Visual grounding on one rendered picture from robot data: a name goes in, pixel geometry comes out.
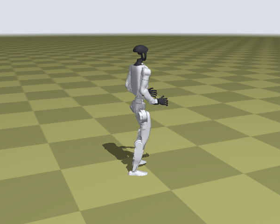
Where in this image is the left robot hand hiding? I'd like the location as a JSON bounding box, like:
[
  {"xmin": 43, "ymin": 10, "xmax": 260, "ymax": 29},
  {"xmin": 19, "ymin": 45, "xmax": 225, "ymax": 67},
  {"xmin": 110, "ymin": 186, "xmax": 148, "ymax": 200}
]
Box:
[{"xmin": 148, "ymin": 88, "xmax": 157, "ymax": 98}]

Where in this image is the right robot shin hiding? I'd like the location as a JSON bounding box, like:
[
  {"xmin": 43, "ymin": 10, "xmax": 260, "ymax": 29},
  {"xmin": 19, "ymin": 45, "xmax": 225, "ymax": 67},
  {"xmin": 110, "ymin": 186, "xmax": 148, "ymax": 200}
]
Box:
[{"xmin": 133, "ymin": 141, "xmax": 145, "ymax": 173}]

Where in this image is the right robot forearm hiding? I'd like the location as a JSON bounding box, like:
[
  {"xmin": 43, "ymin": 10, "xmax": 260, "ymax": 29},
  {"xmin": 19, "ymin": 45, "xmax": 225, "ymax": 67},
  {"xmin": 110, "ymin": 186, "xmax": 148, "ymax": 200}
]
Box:
[{"xmin": 143, "ymin": 89, "xmax": 158, "ymax": 105}]

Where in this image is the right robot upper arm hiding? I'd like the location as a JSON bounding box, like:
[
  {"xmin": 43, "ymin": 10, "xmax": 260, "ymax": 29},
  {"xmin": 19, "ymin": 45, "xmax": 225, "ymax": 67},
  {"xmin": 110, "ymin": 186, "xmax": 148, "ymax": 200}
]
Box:
[{"xmin": 140, "ymin": 67, "xmax": 151, "ymax": 95}]

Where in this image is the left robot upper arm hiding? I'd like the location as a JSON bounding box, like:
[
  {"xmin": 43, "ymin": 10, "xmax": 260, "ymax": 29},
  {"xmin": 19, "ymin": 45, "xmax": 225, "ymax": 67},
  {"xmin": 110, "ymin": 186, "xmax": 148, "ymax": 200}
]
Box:
[{"xmin": 125, "ymin": 64, "xmax": 133, "ymax": 89}]

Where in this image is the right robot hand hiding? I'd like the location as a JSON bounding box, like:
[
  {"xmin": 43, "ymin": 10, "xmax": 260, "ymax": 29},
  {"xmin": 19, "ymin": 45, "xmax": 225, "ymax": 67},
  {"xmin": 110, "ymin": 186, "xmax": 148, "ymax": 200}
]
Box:
[{"xmin": 154, "ymin": 96, "xmax": 168, "ymax": 106}]

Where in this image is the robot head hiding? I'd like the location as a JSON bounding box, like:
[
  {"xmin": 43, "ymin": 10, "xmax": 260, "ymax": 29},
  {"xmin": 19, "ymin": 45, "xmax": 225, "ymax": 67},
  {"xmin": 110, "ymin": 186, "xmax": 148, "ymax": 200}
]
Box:
[{"xmin": 133, "ymin": 45, "xmax": 148, "ymax": 66}]

